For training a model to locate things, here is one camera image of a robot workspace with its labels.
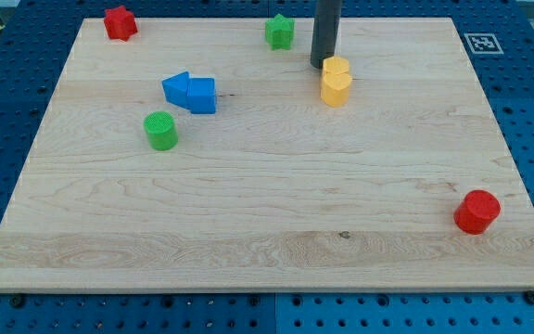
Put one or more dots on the yellow hexagon block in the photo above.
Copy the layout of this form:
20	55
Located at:
335	65

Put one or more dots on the yellow heart block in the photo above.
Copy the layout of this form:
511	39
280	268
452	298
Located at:
335	89

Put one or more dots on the light wooden board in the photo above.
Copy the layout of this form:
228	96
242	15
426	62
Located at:
275	191

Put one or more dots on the blue cube block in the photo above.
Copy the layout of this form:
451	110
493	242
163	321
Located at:
201	97

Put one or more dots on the green cylinder block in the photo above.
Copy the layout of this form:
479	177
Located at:
161	130

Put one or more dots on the blue triangle block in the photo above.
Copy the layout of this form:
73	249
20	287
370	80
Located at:
175	89

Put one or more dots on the green star block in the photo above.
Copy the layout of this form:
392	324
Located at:
279	32

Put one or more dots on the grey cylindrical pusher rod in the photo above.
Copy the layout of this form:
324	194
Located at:
324	34

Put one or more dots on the red star block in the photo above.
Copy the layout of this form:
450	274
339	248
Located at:
120	23

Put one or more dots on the red cylinder block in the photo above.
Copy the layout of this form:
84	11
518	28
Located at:
477	211

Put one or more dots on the white fiducial marker tag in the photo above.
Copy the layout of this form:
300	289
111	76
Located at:
481	43

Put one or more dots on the black bolt front left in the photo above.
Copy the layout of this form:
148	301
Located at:
17	301

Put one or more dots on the black bolt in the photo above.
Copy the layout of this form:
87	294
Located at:
17	301
529	297

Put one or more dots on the black bolt front right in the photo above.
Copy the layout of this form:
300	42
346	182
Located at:
529	297

